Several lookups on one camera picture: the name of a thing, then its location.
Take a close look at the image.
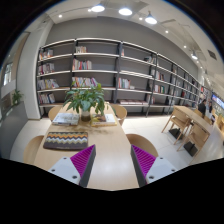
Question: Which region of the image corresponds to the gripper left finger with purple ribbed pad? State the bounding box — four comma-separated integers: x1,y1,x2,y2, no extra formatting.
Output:
49,145,96,187

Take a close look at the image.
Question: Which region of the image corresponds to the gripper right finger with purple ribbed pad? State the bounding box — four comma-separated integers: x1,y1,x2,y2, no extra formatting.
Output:
131,145,177,187

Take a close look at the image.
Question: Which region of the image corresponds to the zigzag patterned folded towel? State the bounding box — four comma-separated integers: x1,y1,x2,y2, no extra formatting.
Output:
43,132,88,150

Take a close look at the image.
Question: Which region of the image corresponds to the wooden chair near right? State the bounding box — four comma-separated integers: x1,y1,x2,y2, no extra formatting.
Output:
126,134,158,157

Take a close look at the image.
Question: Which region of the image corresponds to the wooden chair near left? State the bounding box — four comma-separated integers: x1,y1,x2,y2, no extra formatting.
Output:
23,135,44,164

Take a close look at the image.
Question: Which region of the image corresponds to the white open book stack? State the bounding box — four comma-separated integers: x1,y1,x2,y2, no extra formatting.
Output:
52,113,79,126

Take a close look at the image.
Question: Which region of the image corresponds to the yellow cover book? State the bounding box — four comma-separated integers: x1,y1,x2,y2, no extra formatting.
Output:
91,114,117,126

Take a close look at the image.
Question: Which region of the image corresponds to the wooden chair far left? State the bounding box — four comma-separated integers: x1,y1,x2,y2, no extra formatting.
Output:
48,106,61,121

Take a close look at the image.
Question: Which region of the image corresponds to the wooden chair far right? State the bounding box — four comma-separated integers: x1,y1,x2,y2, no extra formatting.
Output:
111,104,127,124

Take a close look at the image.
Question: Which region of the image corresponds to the green potted plant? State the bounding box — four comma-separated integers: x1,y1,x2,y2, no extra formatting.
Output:
63,83,105,122

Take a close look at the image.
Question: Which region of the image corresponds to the person in dark clothes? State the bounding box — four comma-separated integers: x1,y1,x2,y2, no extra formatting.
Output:
198,99,206,116

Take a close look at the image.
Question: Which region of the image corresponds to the large grey bookshelf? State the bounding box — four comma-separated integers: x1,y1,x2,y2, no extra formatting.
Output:
36,38,203,116

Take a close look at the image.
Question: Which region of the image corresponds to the small plant on left ledge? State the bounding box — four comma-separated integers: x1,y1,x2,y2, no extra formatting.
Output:
12,90,23,105

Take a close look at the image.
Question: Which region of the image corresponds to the wall display screen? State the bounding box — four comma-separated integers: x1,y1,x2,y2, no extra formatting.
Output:
212,94,224,110

